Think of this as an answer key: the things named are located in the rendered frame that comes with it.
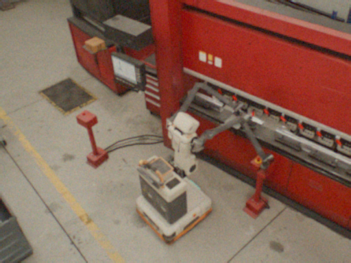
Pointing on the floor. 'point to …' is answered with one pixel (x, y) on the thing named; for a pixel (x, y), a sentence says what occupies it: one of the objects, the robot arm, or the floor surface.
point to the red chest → (151, 101)
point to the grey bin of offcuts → (11, 236)
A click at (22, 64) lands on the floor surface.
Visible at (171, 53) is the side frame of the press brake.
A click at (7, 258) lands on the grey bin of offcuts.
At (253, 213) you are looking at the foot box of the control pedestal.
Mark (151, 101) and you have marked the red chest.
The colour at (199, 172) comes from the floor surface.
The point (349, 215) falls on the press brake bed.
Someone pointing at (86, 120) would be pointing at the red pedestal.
